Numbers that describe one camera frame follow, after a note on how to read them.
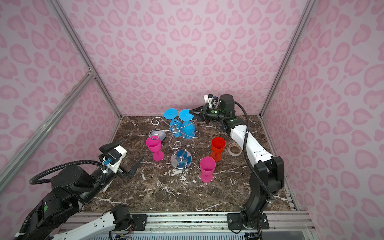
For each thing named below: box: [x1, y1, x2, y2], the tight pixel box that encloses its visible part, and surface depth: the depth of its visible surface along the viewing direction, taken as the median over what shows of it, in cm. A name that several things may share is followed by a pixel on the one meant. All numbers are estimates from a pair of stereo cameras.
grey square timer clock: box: [150, 129, 166, 143], surface depth 109 cm
